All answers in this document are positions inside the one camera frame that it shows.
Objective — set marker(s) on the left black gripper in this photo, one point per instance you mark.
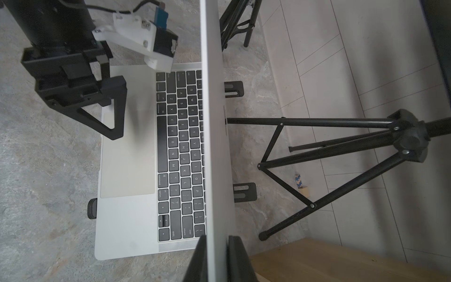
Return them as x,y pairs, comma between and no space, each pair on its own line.
64,79

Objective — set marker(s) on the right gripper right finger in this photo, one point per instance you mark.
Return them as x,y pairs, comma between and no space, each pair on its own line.
239,265

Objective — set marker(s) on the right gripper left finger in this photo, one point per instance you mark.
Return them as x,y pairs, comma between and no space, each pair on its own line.
197,269

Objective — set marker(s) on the silver laptop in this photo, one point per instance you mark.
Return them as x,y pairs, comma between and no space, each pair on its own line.
166,184

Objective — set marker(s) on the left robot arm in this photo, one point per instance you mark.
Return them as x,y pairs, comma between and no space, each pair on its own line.
50,24

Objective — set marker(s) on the black folding laptop stand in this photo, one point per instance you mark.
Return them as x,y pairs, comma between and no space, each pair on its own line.
243,192

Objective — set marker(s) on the wooden shelf unit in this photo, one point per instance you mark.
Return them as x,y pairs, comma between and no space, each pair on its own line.
310,260

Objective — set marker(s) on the small black phone tripod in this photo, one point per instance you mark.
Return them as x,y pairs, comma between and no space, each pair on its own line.
230,24

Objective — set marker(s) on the black perforated music stand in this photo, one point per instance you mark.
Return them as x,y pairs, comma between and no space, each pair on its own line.
401,130

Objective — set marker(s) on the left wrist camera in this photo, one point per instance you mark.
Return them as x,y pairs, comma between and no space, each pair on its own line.
152,39

